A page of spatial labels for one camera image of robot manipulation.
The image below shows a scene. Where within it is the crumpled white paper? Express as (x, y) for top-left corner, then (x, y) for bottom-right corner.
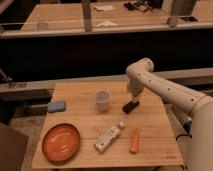
(96, 20), (117, 27)

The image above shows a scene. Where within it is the orange plate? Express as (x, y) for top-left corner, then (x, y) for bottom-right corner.
(42, 123), (80, 163)

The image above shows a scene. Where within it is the metal post right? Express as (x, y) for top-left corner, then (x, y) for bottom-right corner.
(167, 0), (186, 27)

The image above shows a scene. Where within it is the white bottle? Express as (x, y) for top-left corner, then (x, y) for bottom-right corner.
(94, 122), (125, 154)

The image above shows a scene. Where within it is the white paper sheet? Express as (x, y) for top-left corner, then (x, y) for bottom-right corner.
(94, 5), (115, 11)

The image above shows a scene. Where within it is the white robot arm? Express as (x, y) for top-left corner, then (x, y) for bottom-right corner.
(126, 58), (213, 171)

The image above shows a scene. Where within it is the metal post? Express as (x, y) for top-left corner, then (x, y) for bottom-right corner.
(82, 0), (92, 32)
(167, 0), (186, 27)

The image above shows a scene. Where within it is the wooden board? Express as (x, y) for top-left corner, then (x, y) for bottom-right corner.
(42, 81), (183, 168)

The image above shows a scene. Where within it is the blue sponge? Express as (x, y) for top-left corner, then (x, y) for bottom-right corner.
(47, 101), (66, 113)

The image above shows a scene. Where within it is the black eraser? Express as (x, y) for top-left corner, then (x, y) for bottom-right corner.
(122, 101), (140, 114)

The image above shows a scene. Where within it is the orange carrot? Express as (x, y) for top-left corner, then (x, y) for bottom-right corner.
(130, 129), (140, 154)

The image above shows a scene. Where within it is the black tools pile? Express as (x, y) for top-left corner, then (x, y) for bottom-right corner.
(124, 0), (153, 13)

